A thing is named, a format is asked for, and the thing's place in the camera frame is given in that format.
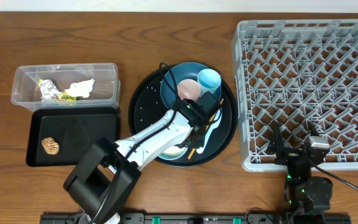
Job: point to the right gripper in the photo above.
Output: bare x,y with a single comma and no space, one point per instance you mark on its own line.
276,145

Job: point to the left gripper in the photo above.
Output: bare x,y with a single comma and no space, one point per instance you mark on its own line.
199,131

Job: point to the light blue bowl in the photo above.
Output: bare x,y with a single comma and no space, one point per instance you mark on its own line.
173,153

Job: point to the white tissue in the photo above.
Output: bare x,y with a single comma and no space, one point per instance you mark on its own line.
81,89

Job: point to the brown cookie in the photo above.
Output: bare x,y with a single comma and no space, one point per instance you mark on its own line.
50,146

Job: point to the yellow foil snack wrapper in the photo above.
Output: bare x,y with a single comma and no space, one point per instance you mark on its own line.
49,92

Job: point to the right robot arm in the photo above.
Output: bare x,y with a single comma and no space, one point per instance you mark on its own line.
309,196

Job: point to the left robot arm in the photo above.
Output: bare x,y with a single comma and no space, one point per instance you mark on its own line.
106,175

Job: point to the grey dishwasher rack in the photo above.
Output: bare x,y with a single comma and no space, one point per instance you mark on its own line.
300,75

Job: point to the white plastic knife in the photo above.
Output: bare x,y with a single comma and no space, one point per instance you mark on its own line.
215,124

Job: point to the wooden chopstick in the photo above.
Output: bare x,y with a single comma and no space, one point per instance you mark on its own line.
209,123

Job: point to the pink cup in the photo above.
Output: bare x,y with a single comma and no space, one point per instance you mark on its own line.
189,89

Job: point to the round black tray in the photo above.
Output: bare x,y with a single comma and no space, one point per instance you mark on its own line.
220,137

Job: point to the light blue cup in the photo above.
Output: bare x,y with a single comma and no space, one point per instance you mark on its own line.
209,80

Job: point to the dark blue plate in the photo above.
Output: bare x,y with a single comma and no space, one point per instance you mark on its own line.
187,70

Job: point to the spilled rice grains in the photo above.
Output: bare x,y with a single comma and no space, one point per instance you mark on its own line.
147,104

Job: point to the clear plastic bin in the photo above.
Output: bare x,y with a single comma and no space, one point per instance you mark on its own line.
106,89

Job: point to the black rectangular tray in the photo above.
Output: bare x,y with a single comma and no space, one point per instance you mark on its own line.
73,129

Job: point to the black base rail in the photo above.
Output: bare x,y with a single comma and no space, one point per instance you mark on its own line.
254,218

